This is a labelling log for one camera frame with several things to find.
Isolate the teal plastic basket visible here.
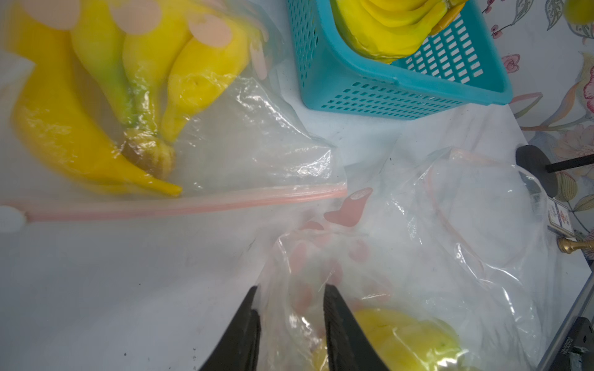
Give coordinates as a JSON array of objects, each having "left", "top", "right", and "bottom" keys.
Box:
[{"left": 288, "top": 1, "right": 513, "bottom": 120}]

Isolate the yellow banana bunch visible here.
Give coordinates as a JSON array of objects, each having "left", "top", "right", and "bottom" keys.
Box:
[
  {"left": 5, "top": 1, "right": 269, "bottom": 197},
  {"left": 330, "top": 0, "right": 467, "bottom": 64}
]

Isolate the small printed card box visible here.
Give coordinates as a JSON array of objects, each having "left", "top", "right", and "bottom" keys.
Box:
[{"left": 547, "top": 198, "right": 575, "bottom": 239}]

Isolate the small brass knob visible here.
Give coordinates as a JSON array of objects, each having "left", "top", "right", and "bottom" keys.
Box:
[{"left": 557, "top": 237, "right": 593, "bottom": 254}]

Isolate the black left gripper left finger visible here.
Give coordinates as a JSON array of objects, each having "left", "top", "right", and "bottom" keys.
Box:
[{"left": 200, "top": 286, "right": 261, "bottom": 371}]

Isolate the blue microphone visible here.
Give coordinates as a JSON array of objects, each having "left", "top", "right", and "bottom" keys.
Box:
[{"left": 515, "top": 145, "right": 593, "bottom": 198}]

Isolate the pink dotted zip bag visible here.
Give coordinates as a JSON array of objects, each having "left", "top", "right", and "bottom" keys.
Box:
[{"left": 258, "top": 148, "right": 555, "bottom": 370}]

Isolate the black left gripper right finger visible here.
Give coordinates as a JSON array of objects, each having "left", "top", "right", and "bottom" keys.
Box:
[{"left": 323, "top": 284, "right": 388, "bottom": 371}]

